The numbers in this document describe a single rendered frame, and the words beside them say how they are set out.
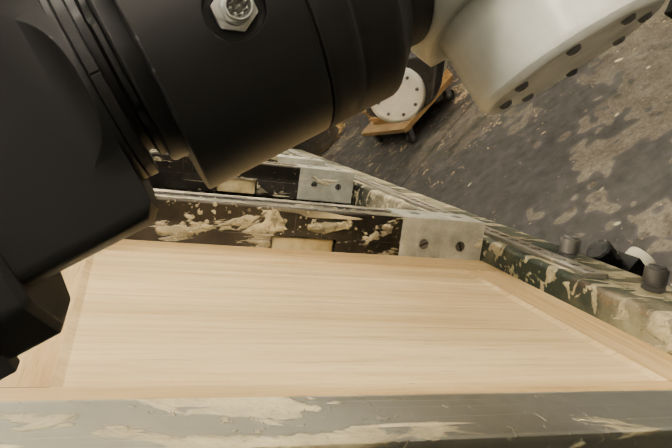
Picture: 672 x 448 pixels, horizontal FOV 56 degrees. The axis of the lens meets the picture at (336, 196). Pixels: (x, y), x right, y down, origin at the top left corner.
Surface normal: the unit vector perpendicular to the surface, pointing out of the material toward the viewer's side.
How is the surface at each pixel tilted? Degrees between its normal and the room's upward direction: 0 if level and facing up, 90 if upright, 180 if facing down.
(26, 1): 75
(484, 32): 64
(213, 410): 50
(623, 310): 40
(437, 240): 90
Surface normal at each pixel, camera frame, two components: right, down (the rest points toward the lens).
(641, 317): -0.94, -0.08
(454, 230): 0.30, 0.16
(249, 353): 0.13, -0.98
